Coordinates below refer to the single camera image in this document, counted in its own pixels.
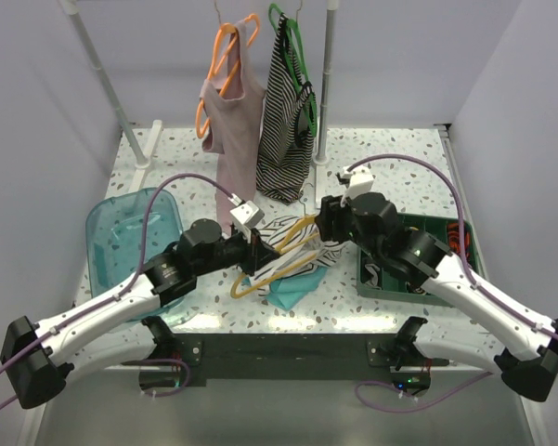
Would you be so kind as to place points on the teal folded cloth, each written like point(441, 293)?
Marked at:
point(285, 293)

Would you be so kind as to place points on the green clothes hanger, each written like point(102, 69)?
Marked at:
point(295, 58)

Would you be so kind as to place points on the yellow clothes hanger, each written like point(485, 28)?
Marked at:
point(244, 285)

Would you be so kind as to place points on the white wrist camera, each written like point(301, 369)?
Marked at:
point(357, 181)
point(245, 215)

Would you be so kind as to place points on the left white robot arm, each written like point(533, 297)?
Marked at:
point(36, 354)

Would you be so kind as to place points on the teal transparent plastic bin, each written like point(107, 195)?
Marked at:
point(113, 232)

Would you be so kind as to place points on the rack pole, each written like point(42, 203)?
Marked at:
point(321, 157)
point(144, 155)

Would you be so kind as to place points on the pink tank top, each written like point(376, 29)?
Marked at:
point(233, 101)

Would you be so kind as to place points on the green compartment tray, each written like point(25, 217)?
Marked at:
point(375, 283)

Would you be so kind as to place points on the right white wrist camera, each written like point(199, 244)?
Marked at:
point(357, 181)

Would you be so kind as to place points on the right rack pole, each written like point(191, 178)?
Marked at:
point(321, 157)

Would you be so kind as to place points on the left rack pole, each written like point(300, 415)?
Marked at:
point(144, 155)

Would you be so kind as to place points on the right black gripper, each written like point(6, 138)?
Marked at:
point(330, 216)

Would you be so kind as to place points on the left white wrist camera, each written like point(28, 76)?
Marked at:
point(245, 215)

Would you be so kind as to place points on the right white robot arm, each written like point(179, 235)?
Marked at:
point(520, 345)

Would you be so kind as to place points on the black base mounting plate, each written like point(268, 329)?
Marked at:
point(354, 357)

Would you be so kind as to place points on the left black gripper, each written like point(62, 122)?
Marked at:
point(256, 253)

